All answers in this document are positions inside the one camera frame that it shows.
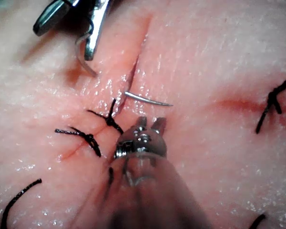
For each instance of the right arm needle driver jaw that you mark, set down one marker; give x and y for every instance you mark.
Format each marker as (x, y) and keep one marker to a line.
(95, 35)
(50, 17)

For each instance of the left arm needle driver jaw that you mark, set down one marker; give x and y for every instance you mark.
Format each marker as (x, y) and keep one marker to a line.
(159, 124)
(141, 122)

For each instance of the right arm needle driver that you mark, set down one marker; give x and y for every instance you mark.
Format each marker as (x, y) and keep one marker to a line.
(85, 2)

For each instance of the left arm needle driver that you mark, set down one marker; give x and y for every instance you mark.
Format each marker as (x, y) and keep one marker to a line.
(143, 143)

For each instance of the curved steel needle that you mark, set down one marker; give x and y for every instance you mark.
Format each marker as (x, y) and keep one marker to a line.
(145, 99)

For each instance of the dark left arm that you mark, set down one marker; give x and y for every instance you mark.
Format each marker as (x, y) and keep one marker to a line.
(155, 198)

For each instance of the black stitching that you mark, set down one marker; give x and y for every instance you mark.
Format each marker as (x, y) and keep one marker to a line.
(272, 100)
(109, 121)

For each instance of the tissue pad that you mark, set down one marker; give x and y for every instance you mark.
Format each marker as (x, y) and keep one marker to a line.
(205, 59)

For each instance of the black thread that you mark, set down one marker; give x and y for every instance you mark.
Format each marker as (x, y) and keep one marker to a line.
(20, 192)

